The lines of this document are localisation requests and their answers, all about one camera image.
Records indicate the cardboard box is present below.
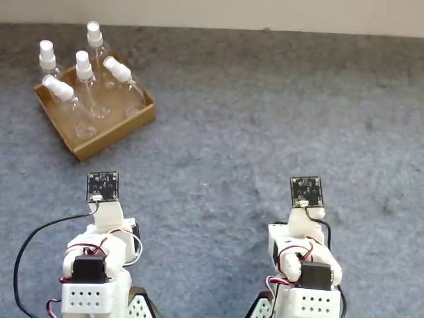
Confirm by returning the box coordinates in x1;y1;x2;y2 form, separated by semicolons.
33;50;156;162

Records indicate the clear spray bottle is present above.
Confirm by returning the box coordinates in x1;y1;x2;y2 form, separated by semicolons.
38;40;62;79
86;21;116;88
41;74;99;139
74;50;111;120
103;56;147;117

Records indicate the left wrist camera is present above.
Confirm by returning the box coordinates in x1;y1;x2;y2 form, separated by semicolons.
86;171;125;227

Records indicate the black cable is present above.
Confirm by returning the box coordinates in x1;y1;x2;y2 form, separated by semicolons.
304;205;348;318
13;202;101;318

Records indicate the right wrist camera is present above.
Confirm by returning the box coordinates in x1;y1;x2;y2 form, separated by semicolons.
287;176;327;232

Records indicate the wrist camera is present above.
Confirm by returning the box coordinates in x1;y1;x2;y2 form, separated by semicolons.
287;176;327;232
86;171;125;227

